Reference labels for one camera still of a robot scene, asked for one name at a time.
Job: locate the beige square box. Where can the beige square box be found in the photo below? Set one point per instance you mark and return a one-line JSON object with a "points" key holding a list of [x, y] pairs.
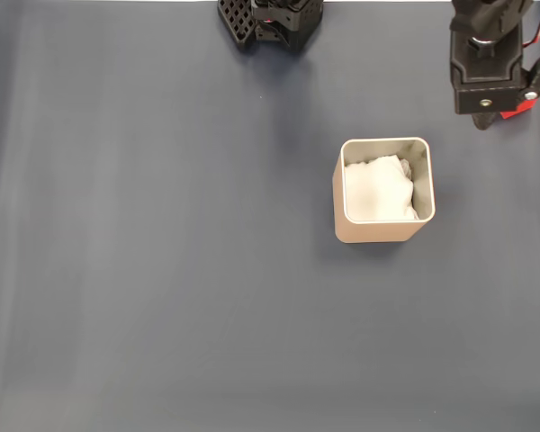
{"points": [[378, 231]]}

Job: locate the red cube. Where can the red cube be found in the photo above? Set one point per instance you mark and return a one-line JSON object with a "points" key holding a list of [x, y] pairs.
{"points": [[515, 111]]}

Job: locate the white crumpled cloth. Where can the white crumpled cloth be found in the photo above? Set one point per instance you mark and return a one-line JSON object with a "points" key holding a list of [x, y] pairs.
{"points": [[378, 191]]}

